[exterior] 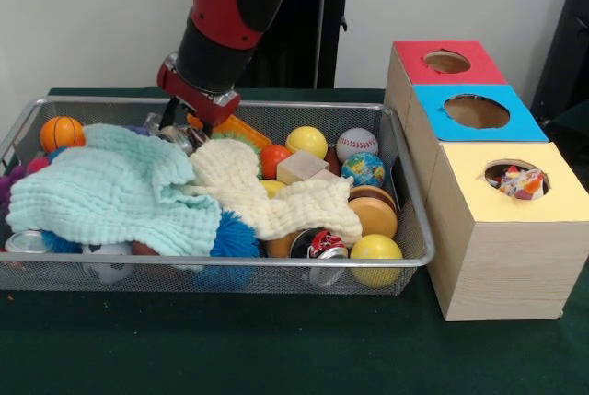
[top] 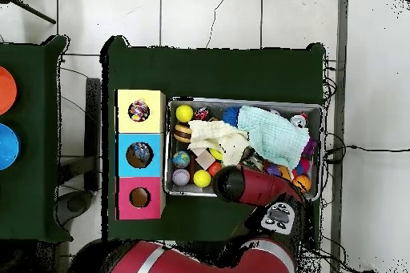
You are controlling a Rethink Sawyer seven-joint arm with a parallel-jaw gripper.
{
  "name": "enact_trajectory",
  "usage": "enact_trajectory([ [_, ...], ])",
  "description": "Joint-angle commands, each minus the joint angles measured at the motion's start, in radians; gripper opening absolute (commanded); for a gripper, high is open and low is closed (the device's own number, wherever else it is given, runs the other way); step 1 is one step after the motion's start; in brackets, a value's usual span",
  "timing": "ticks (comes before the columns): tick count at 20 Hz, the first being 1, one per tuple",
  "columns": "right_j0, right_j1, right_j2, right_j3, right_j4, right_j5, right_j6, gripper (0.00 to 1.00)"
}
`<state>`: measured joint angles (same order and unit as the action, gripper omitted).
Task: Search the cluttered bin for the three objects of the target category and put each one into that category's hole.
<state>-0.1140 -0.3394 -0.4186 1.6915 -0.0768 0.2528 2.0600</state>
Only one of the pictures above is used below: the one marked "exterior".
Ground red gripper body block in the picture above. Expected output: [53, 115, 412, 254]
[156, 52, 242, 128]

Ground mint waffle cloth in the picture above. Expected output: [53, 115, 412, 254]
[5, 122, 223, 258]

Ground cream waffle cloth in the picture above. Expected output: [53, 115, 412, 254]
[181, 139, 364, 247]

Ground crushed silver can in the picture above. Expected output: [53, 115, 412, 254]
[289, 227, 350, 288]

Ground small polka dot paper ball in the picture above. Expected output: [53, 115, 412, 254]
[496, 165, 549, 201]

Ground wooden box three round holes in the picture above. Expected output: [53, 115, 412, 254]
[384, 39, 579, 322]

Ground orange rubber toy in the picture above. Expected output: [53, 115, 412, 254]
[186, 113, 273, 150]

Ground plain wooden block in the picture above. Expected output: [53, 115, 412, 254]
[275, 149, 331, 185]

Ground orange toy basketball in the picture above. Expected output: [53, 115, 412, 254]
[39, 115, 87, 154]

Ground white toy baseball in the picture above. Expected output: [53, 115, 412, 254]
[335, 127, 380, 164]

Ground small globe ball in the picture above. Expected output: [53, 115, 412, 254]
[341, 153, 387, 189]

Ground brown toy burger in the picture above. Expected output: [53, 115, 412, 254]
[345, 185, 399, 240]

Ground yellow ball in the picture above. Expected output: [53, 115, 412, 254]
[349, 233, 404, 289]

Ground dark green table cloth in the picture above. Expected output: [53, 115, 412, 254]
[0, 86, 589, 395]

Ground black upright panel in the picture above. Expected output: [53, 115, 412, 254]
[529, 0, 589, 113]

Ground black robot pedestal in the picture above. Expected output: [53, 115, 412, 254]
[248, 0, 372, 90]

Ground silver wire mesh bin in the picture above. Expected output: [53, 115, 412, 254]
[0, 95, 436, 297]

